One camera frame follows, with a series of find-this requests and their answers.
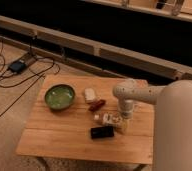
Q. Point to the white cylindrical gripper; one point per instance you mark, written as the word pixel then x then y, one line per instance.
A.
pixel 126 108

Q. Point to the white labelled plastic bottle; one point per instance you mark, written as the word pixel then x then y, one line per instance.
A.
pixel 106 120

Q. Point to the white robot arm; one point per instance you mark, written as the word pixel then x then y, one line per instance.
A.
pixel 172 141

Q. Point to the black smartphone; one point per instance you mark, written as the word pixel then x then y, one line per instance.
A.
pixel 102 132

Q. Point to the red-brown snack bar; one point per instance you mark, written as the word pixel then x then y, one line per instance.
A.
pixel 97 105

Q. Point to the wooden slatted table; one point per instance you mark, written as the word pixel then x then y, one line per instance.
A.
pixel 66 134

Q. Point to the green ceramic bowl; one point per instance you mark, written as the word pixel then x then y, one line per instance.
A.
pixel 59 97

